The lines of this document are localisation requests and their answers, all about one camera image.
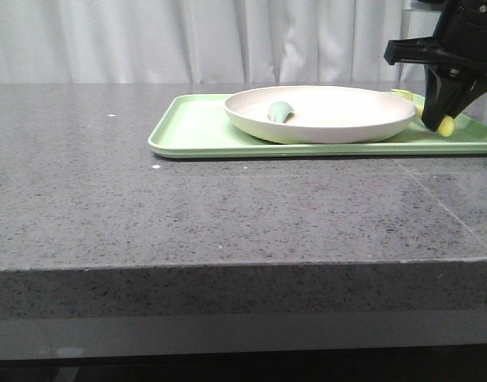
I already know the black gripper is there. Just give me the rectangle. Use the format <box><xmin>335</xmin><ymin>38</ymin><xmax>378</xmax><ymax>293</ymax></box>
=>
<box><xmin>384</xmin><ymin>0</ymin><xmax>487</xmax><ymax>131</ymax></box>

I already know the yellow plastic fork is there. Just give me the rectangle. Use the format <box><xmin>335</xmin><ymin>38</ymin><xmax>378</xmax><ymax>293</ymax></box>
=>
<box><xmin>389</xmin><ymin>89</ymin><xmax>455</xmax><ymax>137</ymax></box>

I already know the beige round plate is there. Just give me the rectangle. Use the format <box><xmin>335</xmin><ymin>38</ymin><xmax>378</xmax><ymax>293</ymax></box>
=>
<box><xmin>224</xmin><ymin>85</ymin><xmax>416</xmax><ymax>144</ymax></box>

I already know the teal green plastic spoon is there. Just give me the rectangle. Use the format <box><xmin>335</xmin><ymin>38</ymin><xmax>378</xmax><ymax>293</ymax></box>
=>
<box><xmin>267</xmin><ymin>101</ymin><xmax>294</xmax><ymax>123</ymax></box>

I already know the light green plastic tray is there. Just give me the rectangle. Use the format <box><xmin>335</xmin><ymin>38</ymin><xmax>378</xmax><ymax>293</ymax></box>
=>
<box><xmin>148</xmin><ymin>94</ymin><xmax>487</xmax><ymax>160</ymax></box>

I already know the grey pleated curtain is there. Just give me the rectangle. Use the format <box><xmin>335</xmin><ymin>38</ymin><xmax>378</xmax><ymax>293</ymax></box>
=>
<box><xmin>0</xmin><ymin>1</ymin><xmax>439</xmax><ymax>84</ymax></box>

